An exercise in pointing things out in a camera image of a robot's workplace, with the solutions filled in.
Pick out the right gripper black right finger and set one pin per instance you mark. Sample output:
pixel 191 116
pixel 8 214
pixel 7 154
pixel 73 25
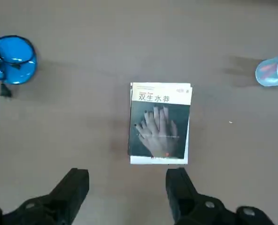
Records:
pixel 183 199

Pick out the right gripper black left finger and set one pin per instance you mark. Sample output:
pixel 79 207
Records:
pixel 66 194

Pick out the white and blue book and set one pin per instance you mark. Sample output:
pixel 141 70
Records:
pixel 157 161

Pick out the clear plastic pen cup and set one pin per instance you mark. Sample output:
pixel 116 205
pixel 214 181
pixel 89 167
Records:
pixel 268 78

